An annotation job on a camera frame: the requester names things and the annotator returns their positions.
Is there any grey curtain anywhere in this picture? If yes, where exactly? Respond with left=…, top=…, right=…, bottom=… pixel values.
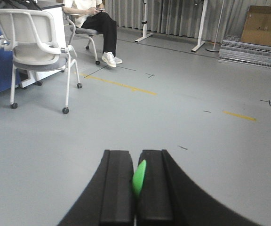
left=103, top=0, right=271, bottom=42

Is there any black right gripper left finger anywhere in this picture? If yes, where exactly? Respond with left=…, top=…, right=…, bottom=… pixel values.
left=59, top=150, right=135, bottom=226

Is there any white desk leg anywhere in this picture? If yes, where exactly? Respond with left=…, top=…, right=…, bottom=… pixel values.
left=135, top=0, right=152, bottom=43
left=191, top=0, right=208, bottom=52

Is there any white mesh office chair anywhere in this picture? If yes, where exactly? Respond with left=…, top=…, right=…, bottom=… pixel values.
left=0, top=8, right=78, bottom=109

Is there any metal grating platform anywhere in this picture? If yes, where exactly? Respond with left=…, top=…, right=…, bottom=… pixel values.
left=219, top=35, right=271, bottom=69

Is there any seated person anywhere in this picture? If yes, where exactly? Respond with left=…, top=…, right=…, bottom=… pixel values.
left=63, top=0, right=123, bottom=68

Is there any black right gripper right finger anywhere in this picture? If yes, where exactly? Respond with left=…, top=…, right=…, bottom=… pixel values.
left=136, top=150, right=257, bottom=226

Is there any green plastic spoon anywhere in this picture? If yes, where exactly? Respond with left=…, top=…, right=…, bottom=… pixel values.
left=132, top=160, right=146, bottom=198

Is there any white desk leg left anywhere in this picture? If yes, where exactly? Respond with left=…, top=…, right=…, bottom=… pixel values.
left=135, top=0, right=152, bottom=43

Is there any white desk leg right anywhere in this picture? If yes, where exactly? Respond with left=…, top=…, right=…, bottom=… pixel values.
left=191, top=0, right=208, bottom=52

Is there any grey office chair under person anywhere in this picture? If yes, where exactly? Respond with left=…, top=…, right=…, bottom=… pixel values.
left=64, top=13, right=103, bottom=65

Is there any floor lamp stand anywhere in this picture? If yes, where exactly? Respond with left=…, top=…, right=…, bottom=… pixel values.
left=205, top=0, right=225, bottom=53

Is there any cardboard box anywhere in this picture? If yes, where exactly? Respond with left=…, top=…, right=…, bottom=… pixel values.
left=240, top=5, right=271, bottom=47

